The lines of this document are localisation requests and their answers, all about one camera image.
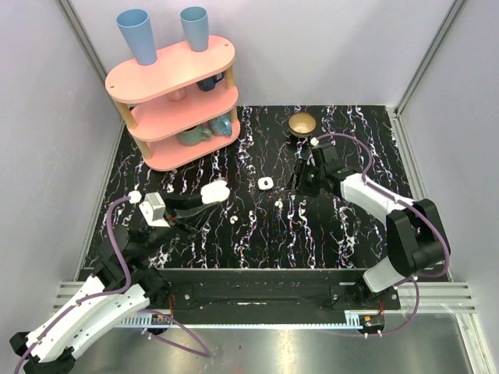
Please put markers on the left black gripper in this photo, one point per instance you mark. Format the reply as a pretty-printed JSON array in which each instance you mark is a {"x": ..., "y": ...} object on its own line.
[{"x": 171, "y": 210}]

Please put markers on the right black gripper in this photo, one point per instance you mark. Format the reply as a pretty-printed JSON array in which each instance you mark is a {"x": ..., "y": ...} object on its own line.
[{"x": 302, "y": 166}]

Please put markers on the white earbud charging case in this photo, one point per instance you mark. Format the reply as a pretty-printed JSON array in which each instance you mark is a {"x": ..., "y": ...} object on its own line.
[{"x": 265, "y": 183}]

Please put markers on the white oval case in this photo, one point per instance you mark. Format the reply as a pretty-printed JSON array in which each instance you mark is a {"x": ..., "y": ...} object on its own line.
[{"x": 215, "y": 192}]

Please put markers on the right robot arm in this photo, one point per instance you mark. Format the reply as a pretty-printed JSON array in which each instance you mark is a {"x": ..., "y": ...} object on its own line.
[{"x": 415, "y": 234}]

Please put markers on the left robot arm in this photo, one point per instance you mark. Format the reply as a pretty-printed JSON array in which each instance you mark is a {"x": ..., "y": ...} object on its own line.
[{"x": 120, "y": 286}]

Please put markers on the gold patterned bowl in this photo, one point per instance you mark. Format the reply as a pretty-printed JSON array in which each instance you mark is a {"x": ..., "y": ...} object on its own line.
[{"x": 301, "y": 125}]

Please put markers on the teal ceramic mug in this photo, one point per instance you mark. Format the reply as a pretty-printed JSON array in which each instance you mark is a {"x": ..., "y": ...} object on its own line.
[{"x": 194, "y": 136}]

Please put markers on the light blue butterfly mug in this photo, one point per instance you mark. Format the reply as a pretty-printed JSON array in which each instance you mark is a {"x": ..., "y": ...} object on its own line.
[{"x": 221, "y": 125}]

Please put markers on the pink three-tier shelf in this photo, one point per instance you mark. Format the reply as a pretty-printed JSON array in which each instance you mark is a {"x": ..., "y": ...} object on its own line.
[{"x": 153, "y": 121}]

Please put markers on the pink cup on shelf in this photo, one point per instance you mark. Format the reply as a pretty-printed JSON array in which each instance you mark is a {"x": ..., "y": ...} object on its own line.
[{"x": 177, "y": 95}]

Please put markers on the dark blue mug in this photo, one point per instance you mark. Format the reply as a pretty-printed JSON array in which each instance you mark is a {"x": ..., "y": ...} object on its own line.
[{"x": 211, "y": 82}]

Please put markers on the right blue plastic cup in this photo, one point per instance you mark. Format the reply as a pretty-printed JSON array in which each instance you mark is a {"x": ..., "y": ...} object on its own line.
[{"x": 195, "y": 25}]

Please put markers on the blue plastic cup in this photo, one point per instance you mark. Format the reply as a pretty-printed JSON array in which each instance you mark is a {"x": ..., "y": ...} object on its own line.
[
  {"x": 136, "y": 29},
  {"x": 195, "y": 25}
]

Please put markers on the left blue plastic cup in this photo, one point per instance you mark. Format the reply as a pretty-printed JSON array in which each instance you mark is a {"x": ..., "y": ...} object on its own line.
[{"x": 136, "y": 29}]

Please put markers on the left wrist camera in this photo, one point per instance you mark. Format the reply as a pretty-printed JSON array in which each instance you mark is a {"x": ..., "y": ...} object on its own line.
[{"x": 153, "y": 209}]

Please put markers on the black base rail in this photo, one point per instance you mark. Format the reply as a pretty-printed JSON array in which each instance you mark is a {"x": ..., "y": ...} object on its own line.
[{"x": 322, "y": 287}]

